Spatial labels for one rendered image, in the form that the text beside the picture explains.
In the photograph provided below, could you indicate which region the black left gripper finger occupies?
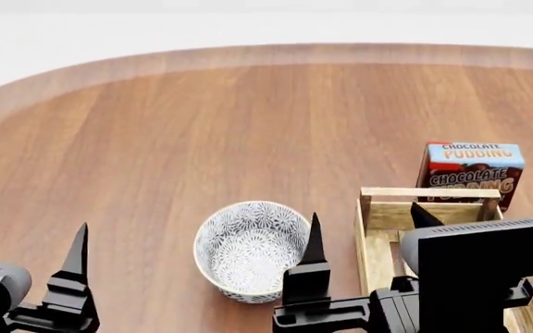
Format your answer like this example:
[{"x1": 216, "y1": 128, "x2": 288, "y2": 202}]
[{"x1": 45, "y1": 222, "x2": 100, "y2": 314}]

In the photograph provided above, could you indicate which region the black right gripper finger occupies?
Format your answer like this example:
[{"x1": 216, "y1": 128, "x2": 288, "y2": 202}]
[
  {"x1": 282, "y1": 211, "x2": 333, "y2": 308},
  {"x1": 409, "y1": 202, "x2": 446, "y2": 230}
]

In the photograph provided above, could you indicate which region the wooden tray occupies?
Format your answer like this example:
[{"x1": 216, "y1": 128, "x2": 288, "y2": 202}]
[{"x1": 353, "y1": 186, "x2": 533, "y2": 333}]

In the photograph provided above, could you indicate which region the floral patterned bowl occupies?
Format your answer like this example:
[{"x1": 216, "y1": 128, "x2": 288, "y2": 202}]
[{"x1": 193, "y1": 200, "x2": 314, "y2": 305}]

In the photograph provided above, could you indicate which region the chocolate pudding box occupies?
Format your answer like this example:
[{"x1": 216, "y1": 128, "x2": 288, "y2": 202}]
[{"x1": 415, "y1": 141, "x2": 526, "y2": 214}]

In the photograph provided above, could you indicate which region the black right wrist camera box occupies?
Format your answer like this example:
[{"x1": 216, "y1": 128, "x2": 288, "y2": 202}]
[{"x1": 399, "y1": 216, "x2": 533, "y2": 333}]

